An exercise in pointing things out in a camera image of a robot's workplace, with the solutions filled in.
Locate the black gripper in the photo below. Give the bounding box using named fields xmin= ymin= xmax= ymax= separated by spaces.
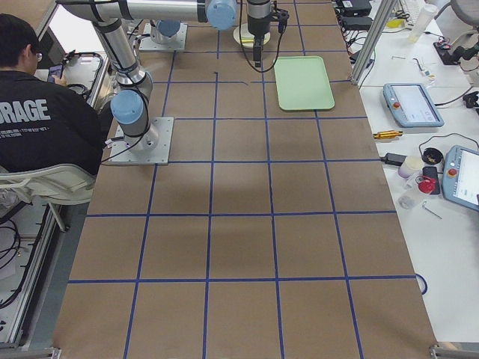
xmin=251 ymin=34 xmax=265 ymax=67

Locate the white round plate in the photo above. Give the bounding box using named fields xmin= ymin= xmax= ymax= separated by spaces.
xmin=233 ymin=22 xmax=254 ymax=49

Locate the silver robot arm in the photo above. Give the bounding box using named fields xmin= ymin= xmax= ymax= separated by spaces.
xmin=142 ymin=1 xmax=290 ymax=73
xmin=57 ymin=1 xmax=210 ymax=154

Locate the light green plastic tray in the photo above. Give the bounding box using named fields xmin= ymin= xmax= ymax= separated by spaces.
xmin=274 ymin=55 xmax=335 ymax=111

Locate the person in black jacket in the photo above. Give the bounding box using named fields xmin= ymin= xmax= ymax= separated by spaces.
xmin=1 ymin=13 xmax=113 ymax=176

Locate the grey office chair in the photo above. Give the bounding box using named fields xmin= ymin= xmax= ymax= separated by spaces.
xmin=1 ymin=164 xmax=96 ymax=233

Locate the teach pendant with red button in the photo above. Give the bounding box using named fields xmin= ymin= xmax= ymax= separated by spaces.
xmin=442 ymin=145 xmax=479 ymax=212

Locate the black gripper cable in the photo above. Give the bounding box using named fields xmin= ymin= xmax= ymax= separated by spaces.
xmin=239 ymin=10 xmax=291 ymax=73

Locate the aluminium frame post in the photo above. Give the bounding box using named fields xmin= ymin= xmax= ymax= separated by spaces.
xmin=350 ymin=0 xmax=396 ymax=85

